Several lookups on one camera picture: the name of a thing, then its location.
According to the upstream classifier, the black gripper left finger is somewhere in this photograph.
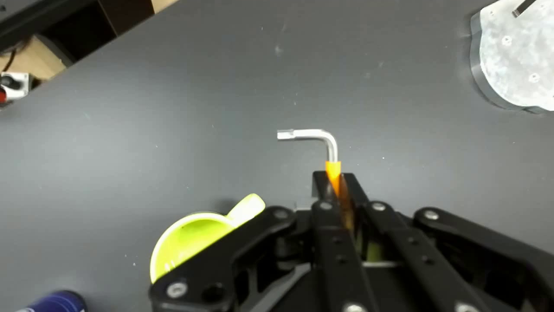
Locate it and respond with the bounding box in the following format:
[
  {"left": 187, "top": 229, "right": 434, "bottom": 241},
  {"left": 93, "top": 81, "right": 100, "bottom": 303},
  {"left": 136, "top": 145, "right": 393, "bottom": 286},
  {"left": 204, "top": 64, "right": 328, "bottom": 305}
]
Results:
[{"left": 148, "top": 170, "right": 370, "bottom": 312}]

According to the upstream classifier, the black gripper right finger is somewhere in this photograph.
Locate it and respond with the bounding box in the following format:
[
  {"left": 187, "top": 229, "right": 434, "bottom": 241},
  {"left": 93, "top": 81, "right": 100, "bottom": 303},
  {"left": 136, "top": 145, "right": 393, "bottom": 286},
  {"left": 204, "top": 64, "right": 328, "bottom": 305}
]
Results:
[{"left": 342, "top": 171, "right": 554, "bottom": 312}]

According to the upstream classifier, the orange handled hex key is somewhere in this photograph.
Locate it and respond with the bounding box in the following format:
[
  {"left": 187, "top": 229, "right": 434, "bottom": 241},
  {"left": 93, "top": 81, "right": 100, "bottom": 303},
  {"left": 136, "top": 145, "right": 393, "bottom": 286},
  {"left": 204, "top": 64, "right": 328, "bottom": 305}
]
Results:
[{"left": 275, "top": 126, "right": 356, "bottom": 232}]

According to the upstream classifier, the yellow green mug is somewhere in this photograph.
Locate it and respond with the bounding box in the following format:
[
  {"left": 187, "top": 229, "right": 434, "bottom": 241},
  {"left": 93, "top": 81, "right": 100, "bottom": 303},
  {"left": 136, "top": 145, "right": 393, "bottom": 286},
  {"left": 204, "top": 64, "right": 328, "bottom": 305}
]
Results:
[{"left": 147, "top": 192, "right": 268, "bottom": 284}]

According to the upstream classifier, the blue drink can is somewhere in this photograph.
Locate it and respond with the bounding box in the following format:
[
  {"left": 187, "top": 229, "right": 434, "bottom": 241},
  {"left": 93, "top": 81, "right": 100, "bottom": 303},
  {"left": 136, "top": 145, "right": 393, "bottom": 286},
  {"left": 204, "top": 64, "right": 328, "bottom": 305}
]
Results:
[{"left": 15, "top": 289, "right": 88, "bottom": 312}]

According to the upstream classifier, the round grey metal plate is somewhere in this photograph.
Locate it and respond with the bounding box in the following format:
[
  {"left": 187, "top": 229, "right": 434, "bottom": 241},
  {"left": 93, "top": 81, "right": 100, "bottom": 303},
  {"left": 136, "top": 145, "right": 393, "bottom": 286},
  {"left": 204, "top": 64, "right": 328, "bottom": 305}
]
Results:
[{"left": 469, "top": 0, "right": 554, "bottom": 114}]

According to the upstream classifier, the black bar on plate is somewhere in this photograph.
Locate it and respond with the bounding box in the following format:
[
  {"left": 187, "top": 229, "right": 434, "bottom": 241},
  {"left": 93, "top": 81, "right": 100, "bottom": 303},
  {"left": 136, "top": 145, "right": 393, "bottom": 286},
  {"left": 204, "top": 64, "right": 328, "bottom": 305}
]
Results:
[{"left": 510, "top": 0, "right": 536, "bottom": 19}]

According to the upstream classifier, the red button box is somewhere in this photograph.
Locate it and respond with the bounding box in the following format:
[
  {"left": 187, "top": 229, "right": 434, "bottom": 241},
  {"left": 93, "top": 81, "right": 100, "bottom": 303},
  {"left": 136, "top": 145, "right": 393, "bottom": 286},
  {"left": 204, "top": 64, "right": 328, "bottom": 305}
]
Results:
[{"left": 0, "top": 71, "right": 31, "bottom": 107}]

